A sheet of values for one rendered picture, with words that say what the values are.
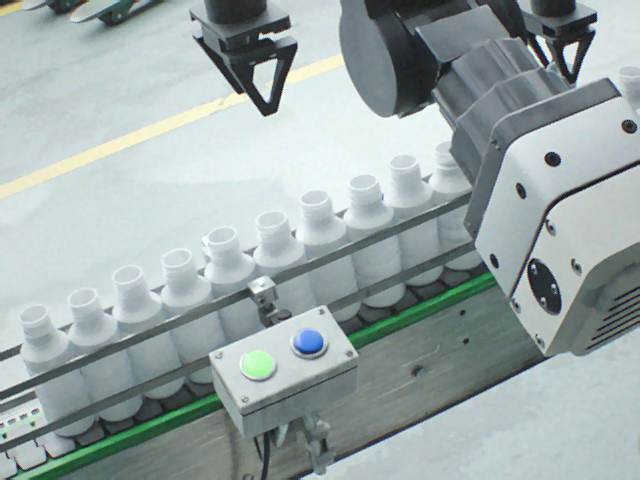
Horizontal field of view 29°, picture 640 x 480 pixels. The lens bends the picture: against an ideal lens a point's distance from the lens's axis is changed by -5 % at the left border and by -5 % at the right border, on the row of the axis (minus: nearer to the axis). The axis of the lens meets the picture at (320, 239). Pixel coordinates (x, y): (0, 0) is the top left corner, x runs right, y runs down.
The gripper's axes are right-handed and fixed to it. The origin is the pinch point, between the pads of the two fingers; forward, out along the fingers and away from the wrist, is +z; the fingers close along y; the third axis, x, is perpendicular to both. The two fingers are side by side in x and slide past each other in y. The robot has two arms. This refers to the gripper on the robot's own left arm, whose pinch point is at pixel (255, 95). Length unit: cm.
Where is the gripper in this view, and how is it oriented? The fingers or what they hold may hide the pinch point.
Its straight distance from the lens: 123.9
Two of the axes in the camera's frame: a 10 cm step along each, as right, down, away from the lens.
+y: 4.3, 4.3, -7.9
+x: 8.8, -3.7, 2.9
